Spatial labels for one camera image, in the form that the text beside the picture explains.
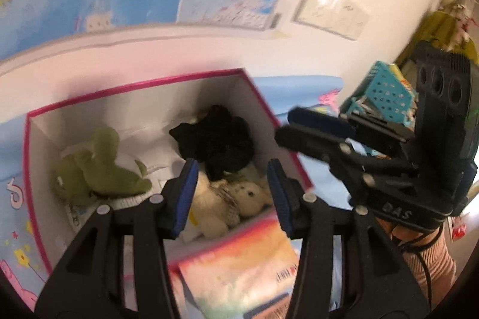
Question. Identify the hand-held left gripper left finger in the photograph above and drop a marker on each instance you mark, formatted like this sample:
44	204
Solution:
185	199

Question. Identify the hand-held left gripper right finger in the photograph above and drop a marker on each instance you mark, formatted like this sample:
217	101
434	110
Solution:
278	199

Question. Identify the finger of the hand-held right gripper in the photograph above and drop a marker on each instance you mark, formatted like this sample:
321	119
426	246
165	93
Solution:
307	143
322	120

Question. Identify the cream teddy bear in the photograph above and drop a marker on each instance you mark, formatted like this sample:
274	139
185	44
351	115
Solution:
247	197

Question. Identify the black plush toy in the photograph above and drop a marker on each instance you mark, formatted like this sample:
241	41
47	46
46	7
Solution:
217	143

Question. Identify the green plush toy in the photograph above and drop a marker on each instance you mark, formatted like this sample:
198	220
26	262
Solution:
108	173

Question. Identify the pink storage box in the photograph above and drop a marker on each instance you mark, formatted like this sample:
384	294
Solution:
131	105

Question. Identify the person's right hand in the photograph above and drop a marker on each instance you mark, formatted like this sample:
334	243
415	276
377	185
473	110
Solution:
396	231

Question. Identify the teal perforated basket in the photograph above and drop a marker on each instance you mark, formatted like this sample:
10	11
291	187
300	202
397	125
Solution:
385	90

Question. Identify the rainbow tissue pack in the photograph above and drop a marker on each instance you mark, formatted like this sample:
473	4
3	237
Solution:
239	266

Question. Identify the yellow cloth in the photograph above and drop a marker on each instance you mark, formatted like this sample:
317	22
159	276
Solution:
441	27

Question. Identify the white bed headboard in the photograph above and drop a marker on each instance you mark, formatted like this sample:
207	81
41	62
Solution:
112	57

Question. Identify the white wall panel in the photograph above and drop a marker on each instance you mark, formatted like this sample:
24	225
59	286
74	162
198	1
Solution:
333	8

